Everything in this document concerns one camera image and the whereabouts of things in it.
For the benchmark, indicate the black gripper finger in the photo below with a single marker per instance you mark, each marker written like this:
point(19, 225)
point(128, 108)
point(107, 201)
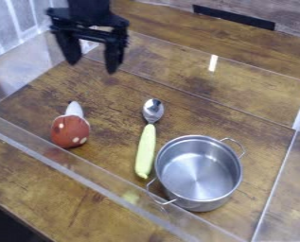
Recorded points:
point(70, 47)
point(114, 56)

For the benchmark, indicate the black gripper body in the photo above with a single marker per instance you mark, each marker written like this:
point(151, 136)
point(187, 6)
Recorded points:
point(74, 25)

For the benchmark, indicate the white and brown toy mushroom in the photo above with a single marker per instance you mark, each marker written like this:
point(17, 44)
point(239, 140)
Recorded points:
point(70, 127)

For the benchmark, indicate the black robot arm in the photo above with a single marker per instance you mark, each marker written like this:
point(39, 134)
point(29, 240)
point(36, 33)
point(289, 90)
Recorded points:
point(92, 6)

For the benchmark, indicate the clear acrylic triangle stand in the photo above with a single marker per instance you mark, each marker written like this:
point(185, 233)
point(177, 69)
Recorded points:
point(87, 46)

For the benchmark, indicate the black strip on table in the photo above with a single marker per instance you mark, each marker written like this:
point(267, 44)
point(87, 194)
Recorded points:
point(234, 17)

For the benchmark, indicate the yellow handled metal spoon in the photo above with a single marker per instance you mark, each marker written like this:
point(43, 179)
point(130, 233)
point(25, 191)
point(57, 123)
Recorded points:
point(151, 112)

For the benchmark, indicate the clear acrylic barrier wall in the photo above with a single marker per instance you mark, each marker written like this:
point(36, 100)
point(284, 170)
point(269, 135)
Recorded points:
point(174, 220)

